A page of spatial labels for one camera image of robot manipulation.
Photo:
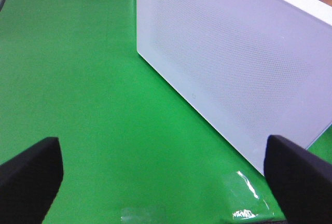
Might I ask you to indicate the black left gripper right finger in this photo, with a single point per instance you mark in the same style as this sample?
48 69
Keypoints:
299 180

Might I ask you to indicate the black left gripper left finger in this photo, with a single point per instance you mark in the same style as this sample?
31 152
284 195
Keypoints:
30 181

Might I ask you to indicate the white microwave door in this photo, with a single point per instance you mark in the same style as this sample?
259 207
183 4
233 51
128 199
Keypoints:
251 68

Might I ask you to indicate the clear tape patch on table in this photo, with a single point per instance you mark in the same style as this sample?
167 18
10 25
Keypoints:
243 202

